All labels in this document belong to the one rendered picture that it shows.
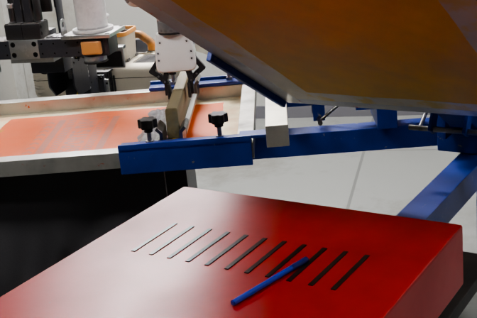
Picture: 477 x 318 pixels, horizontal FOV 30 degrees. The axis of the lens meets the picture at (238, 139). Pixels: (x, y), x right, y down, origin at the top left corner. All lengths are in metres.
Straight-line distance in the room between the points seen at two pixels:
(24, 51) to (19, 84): 3.11
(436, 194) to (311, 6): 0.69
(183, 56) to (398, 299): 1.30
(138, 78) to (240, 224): 2.08
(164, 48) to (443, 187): 0.79
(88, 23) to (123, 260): 1.61
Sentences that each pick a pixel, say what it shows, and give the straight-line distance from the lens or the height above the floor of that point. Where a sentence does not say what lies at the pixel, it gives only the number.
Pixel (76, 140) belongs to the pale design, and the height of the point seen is 0.96.
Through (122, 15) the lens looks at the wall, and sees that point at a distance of 5.83.
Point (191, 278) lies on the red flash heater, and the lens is 1.13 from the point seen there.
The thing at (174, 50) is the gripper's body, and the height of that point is 1.16.
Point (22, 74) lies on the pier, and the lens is 6.00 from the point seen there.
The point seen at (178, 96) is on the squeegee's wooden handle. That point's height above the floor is 1.06.
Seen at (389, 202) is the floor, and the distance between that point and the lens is 4.25.
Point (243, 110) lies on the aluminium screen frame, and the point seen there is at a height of 0.99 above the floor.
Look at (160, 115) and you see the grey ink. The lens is 2.40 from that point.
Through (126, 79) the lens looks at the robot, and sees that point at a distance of 3.32.
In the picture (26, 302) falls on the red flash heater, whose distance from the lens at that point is 1.14.
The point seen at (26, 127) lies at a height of 0.96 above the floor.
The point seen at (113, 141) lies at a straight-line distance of 2.24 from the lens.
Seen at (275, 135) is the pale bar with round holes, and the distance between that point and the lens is 1.94.
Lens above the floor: 1.60
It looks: 17 degrees down
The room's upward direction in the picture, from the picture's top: 5 degrees counter-clockwise
